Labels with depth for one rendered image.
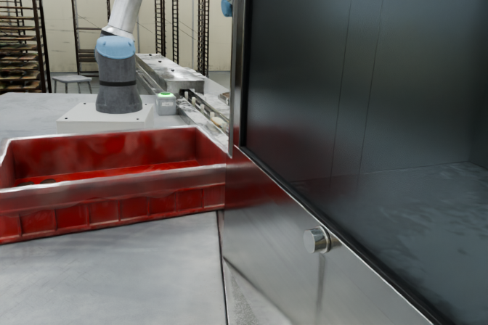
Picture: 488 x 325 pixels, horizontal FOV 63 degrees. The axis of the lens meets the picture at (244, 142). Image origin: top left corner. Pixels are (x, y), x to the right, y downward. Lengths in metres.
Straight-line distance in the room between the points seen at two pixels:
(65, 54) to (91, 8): 1.00
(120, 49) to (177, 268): 0.82
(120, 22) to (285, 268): 1.16
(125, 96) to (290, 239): 0.98
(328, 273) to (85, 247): 0.49
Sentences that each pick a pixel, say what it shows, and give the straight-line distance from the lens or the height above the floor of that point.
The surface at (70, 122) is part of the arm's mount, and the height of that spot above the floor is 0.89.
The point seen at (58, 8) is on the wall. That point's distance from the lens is 8.37.
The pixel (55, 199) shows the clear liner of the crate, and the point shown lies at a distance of 0.77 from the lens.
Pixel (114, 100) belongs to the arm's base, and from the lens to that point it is 1.34.
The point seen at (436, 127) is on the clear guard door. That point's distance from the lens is 0.27.
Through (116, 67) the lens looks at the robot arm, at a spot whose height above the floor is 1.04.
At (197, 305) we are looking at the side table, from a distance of 0.61.
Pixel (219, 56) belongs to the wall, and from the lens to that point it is 8.81.
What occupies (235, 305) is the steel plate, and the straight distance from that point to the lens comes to 0.61.
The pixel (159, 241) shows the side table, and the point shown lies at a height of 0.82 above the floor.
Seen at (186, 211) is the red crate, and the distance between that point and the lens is 0.83.
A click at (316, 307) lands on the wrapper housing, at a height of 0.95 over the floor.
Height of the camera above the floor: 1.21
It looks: 17 degrees down
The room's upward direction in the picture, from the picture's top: 2 degrees clockwise
